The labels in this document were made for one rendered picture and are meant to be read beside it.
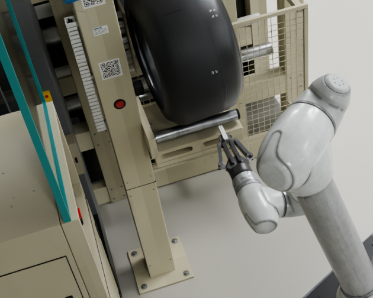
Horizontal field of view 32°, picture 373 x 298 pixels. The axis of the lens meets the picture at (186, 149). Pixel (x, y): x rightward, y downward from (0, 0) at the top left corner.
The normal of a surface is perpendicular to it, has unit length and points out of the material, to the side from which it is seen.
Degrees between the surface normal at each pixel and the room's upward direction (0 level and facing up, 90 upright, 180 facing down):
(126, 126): 90
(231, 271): 0
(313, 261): 0
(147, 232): 90
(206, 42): 59
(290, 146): 25
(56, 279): 90
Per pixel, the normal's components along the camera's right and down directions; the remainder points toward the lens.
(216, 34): 0.19, 0.09
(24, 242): 0.28, 0.62
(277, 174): -0.59, 0.55
